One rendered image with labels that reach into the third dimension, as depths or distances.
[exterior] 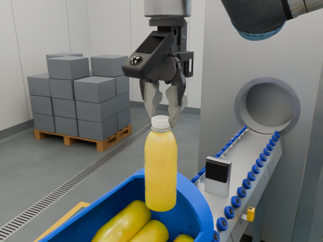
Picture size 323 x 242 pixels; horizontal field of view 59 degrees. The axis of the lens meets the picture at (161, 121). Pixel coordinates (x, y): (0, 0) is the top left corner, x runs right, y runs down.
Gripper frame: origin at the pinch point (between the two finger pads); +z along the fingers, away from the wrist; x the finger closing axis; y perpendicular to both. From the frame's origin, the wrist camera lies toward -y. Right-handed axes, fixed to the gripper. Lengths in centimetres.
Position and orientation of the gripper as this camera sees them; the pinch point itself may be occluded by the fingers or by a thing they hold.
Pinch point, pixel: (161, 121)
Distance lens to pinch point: 59.3
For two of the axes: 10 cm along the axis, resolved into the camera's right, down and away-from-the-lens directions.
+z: 0.0, 9.5, 3.1
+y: 5.2, -2.7, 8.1
